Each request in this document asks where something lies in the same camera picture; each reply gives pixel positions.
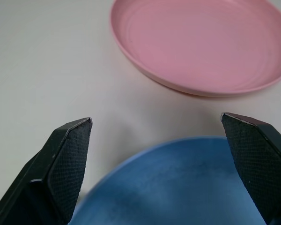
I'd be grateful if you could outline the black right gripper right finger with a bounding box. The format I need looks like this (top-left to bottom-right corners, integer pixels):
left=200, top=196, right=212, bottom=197
left=221, top=112, right=281, bottom=225

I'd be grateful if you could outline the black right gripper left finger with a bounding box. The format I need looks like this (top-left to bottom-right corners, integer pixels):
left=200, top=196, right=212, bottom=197
left=0, top=117, right=93, bottom=225

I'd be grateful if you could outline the blue round plastic plate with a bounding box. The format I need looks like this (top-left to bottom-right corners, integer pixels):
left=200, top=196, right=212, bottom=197
left=67, top=136, right=269, bottom=225

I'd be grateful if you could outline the pink round plastic plate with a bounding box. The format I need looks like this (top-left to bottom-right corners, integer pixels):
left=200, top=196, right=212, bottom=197
left=110, top=0, right=281, bottom=98

